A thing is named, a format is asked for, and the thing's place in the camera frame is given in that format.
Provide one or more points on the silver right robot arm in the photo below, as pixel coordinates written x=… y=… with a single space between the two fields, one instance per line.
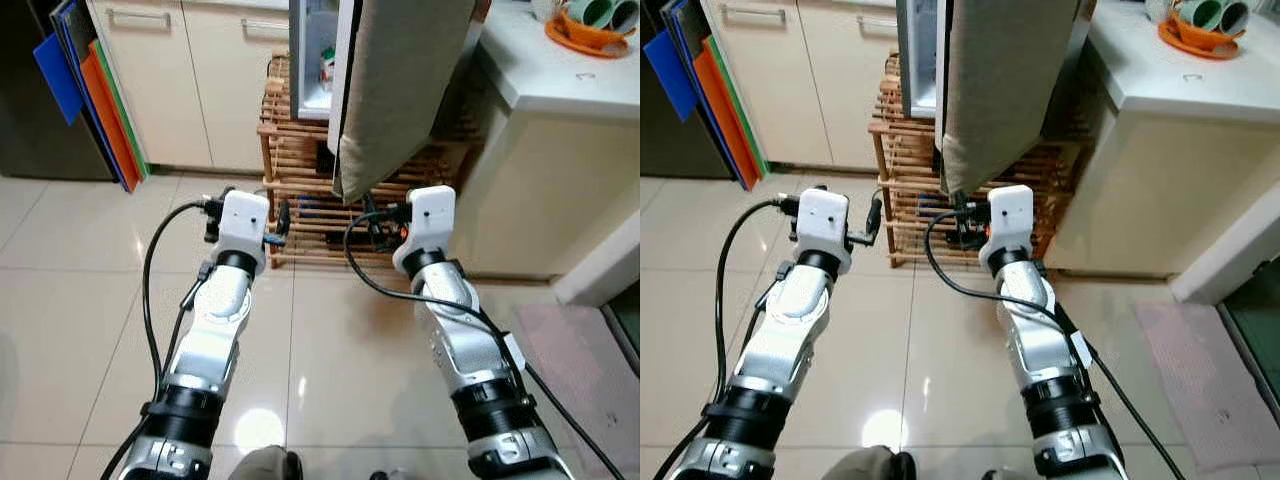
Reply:
x=465 y=340
x=1045 y=340

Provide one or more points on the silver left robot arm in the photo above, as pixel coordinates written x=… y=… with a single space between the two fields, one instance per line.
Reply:
x=215 y=340
x=790 y=340

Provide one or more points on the mini fridge door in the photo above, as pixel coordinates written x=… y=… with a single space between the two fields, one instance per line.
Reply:
x=400 y=90
x=1010 y=90

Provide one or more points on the white mini fridge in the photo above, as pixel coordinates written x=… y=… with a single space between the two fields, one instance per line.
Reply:
x=310 y=80
x=915 y=60

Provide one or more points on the wooden slatted rack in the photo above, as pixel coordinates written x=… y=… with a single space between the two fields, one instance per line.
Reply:
x=910 y=170
x=300 y=170

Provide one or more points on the green cutting board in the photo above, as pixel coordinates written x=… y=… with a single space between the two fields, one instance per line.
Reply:
x=758 y=135
x=138 y=140

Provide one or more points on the cream kitchen cabinet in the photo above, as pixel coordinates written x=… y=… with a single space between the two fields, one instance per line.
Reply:
x=820 y=90
x=200 y=90

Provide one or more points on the green capped bottle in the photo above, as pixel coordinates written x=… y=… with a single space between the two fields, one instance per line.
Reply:
x=328 y=70

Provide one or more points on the white counter unit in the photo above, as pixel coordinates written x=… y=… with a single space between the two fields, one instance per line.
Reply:
x=1150 y=170
x=560 y=170

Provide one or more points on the blue cutting board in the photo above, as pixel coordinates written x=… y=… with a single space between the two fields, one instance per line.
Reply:
x=58 y=75
x=668 y=75

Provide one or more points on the large dark refrigerator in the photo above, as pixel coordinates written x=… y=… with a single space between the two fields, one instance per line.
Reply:
x=665 y=140
x=30 y=100

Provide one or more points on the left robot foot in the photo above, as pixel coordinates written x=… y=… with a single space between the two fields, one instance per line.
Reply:
x=875 y=465
x=268 y=465

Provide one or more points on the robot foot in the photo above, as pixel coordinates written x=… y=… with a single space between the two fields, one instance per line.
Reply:
x=268 y=465
x=995 y=476
x=875 y=465
x=385 y=475

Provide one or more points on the grey floor rug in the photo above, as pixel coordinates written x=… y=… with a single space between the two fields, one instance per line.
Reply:
x=580 y=380
x=1210 y=380

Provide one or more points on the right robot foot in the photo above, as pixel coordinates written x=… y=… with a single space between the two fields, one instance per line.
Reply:
x=995 y=476
x=385 y=475

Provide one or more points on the orange round tray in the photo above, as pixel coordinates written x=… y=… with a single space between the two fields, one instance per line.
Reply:
x=1195 y=45
x=585 y=42

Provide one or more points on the green cup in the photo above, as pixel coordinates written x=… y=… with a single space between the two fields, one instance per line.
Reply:
x=590 y=12
x=1200 y=13

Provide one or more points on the dark cup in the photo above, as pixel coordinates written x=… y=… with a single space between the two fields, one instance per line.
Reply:
x=1237 y=15
x=626 y=14

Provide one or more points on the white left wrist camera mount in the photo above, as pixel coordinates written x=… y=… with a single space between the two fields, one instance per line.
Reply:
x=243 y=225
x=823 y=225

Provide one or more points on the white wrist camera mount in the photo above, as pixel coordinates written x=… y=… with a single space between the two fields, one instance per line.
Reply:
x=243 y=225
x=432 y=215
x=1010 y=215
x=823 y=225

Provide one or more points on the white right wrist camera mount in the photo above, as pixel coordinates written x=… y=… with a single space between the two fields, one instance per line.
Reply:
x=1010 y=215
x=432 y=215

